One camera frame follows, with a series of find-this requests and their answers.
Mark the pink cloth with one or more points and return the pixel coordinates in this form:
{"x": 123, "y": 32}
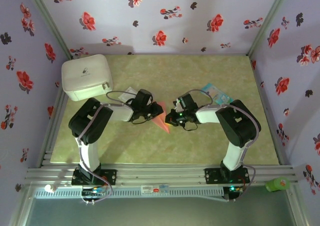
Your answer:
{"x": 160, "y": 122}

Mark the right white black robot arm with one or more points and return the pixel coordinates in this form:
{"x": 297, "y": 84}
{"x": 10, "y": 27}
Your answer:
{"x": 207, "y": 114}

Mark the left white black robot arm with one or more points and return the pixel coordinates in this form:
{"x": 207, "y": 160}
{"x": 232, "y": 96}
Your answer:
{"x": 121, "y": 113}

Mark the clear plastic packet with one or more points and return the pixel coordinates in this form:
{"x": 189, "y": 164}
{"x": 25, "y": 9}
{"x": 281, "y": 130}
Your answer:
{"x": 127, "y": 92}

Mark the blue printed packet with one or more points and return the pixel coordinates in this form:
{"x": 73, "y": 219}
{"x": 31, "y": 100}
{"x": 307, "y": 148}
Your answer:
{"x": 226, "y": 98}

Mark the pale blue label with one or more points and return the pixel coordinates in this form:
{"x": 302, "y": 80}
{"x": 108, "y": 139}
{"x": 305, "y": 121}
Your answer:
{"x": 165, "y": 189}

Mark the small red label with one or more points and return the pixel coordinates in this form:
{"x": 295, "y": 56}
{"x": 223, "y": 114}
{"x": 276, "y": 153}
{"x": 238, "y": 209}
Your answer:
{"x": 156, "y": 190}

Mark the white barcode label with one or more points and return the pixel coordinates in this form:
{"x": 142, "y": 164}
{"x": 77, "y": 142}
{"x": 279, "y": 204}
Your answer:
{"x": 147, "y": 189}

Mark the white zip case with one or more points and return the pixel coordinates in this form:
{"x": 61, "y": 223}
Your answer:
{"x": 85, "y": 76}

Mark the small controller board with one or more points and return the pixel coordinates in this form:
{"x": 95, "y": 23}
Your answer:
{"x": 93, "y": 191}
{"x": 232, "y": 189}

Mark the green bottle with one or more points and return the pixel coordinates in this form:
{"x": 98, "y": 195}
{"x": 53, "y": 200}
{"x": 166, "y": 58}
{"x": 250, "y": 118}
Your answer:
{"x": 277, "y": 184}

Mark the small white knob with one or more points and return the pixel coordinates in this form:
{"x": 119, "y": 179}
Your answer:
{"x": 50, "y": 188}

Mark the long aluminium frame rail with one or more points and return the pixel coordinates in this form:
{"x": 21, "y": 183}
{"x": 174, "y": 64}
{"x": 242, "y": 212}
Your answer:
{"x": 160, "y": 173}

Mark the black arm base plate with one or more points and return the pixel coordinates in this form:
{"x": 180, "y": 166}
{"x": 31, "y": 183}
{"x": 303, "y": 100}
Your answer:
{"x": 211, "y": 176}
{"x": 110, "y": 177}

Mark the aluminium side rail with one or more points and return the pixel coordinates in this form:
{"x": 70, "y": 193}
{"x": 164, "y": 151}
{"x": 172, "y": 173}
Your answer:
{"x": 260, "y": 86}
{"x": 50, "y": 136}

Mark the aluminium frame post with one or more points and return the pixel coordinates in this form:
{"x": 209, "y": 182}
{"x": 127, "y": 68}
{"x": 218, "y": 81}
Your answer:
{"x": 268, "y": 18}
{"x": 48, "y": 18}

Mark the aluminium frame leg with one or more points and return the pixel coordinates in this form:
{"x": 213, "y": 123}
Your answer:
{"x": 297, "y": 208}
{"x": 21, "y": 208}

